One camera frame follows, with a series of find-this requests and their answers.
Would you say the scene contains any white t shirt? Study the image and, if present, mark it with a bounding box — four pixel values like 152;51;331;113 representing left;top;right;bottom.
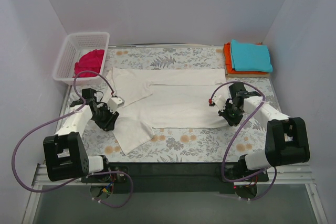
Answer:
107;68;228;155

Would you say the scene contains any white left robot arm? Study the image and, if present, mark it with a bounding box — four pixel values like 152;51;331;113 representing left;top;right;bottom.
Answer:
43;88;124;182

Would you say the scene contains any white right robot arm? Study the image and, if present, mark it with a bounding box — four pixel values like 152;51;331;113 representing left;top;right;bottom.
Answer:
209;81;310;182

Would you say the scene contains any crumpled red t shirt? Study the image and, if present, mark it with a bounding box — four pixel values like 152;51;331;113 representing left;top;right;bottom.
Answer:
74;49;104;78

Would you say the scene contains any folded blue t shirt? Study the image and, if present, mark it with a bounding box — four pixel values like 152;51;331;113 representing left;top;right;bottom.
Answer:
230;40;273;73

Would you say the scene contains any folded orange t shirt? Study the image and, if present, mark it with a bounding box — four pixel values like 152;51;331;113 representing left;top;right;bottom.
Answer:
223;42;267;76

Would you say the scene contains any white plastic laundry basket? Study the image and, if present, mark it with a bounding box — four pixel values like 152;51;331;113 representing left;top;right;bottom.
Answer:
52;31;110;85

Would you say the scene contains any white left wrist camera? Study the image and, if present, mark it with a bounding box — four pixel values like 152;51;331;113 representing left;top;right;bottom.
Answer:
107;97;124;112

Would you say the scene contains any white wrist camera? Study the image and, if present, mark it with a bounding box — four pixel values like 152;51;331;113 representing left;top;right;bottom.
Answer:
107;97;124;112
208;95;226;112

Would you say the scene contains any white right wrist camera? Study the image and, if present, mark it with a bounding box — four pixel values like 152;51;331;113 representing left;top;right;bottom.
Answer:
208;95;226;112

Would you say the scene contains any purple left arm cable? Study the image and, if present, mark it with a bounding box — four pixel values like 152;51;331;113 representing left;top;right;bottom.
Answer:
11;70;134;208

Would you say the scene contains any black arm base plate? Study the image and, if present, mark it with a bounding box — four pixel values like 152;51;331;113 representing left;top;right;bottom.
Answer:
81;162;257;194

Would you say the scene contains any aluminium frame rail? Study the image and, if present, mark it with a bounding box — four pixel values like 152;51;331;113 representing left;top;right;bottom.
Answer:
23;163;328;223

